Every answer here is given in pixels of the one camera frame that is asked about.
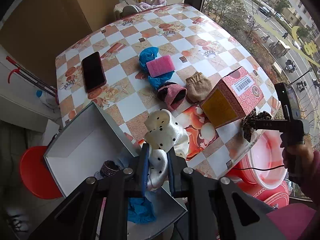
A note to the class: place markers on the white cabinet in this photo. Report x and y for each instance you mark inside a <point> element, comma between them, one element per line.
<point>15,100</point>

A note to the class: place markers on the person's right hand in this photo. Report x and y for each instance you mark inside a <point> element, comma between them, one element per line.
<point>300,157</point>

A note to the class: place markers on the grey cardboard box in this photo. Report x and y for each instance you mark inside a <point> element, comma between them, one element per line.
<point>82,140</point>

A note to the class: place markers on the yellow window sticker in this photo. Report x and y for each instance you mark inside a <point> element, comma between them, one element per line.
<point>308,48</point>

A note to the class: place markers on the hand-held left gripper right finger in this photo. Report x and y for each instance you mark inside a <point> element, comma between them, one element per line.
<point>172,172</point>

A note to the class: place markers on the large brown cardboard sheet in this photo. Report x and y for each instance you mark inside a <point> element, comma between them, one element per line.
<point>45,17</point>

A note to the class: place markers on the red plastic stool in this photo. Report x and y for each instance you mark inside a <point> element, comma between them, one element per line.
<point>32,172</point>

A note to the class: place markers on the dark pink knitted pouch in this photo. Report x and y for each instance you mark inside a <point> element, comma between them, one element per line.
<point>170,96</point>

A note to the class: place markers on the white plastic basin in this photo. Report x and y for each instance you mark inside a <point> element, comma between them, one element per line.
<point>267,155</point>

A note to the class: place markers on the chair with towels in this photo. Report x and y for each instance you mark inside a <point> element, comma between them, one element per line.
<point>130,10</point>

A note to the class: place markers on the pink sponge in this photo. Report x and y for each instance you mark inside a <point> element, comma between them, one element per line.
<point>160,66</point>

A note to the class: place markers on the blue capped plastic bottle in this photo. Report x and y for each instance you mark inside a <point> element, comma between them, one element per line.
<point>43,97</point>

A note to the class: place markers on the blue glove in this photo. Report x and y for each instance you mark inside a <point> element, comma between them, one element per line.
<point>140,211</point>
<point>147,56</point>

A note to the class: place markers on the black smartphone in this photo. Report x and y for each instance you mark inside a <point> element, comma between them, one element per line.
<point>93,71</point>

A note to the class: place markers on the checkered printed tablecloth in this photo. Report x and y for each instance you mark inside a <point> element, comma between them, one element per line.
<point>130,42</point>

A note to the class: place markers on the person's right forearm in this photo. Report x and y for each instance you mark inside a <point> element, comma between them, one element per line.
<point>295,220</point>

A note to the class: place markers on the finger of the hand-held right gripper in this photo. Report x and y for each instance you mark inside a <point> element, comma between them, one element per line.
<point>270,124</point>

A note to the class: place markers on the white polka dot scrunchie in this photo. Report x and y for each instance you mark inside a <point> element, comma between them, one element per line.
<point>162,135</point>

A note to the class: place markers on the pink patterned cardboard box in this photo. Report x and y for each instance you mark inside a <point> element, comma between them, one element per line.
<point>240,97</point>

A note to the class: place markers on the leopard print scrunchie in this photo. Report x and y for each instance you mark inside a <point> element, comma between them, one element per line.
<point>250,131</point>

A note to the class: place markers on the brown purple knitted band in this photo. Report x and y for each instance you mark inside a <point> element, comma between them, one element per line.
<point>108,167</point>

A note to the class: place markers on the beige fabric pouch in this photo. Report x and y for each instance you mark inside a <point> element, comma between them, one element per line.
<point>197,90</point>

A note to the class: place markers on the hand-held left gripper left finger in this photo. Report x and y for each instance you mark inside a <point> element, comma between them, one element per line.
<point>145,170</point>

